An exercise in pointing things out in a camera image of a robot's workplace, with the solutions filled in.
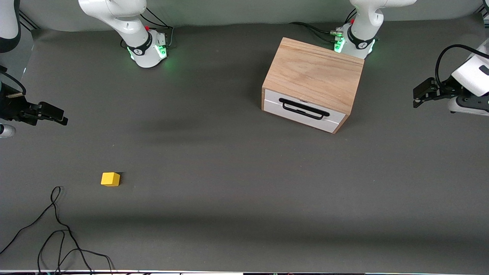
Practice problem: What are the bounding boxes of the yellow wooden block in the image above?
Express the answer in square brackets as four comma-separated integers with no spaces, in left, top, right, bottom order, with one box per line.
[101,172,121,187]

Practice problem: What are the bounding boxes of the black drawer handle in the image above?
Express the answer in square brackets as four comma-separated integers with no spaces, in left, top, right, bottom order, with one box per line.
[279,98,330,120]

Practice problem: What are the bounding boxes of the wooden drawer cabinet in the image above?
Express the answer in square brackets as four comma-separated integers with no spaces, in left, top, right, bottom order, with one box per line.
[262,37,364,134]

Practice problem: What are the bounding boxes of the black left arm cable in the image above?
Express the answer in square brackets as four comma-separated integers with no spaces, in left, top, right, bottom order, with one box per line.
[436,44,489,88]

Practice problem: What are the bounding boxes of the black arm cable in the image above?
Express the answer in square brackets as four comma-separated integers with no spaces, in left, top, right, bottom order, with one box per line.
[436,44,489,88]
[0,66,27,96]

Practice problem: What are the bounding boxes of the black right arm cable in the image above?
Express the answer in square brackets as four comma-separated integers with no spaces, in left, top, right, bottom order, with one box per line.
[0,66,27,96]

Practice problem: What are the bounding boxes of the black frame rail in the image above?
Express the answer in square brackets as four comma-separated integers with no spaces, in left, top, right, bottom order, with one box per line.
[18,11,40,31]

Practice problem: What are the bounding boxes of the thin black loose cable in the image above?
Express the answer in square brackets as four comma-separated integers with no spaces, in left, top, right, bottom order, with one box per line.
[0,186,94,275]
[37,229,115,275]

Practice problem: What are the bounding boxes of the black left arm base cables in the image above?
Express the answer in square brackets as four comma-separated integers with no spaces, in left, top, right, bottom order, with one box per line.
[289,10,358,42]

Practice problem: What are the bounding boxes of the black arm base cables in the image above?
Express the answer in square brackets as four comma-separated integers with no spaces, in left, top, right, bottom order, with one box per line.
[120,6,175,50]
[289,10,358,42]

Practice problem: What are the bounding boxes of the black right arm base cables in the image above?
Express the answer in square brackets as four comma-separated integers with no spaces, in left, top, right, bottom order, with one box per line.
[120,6,175,50]

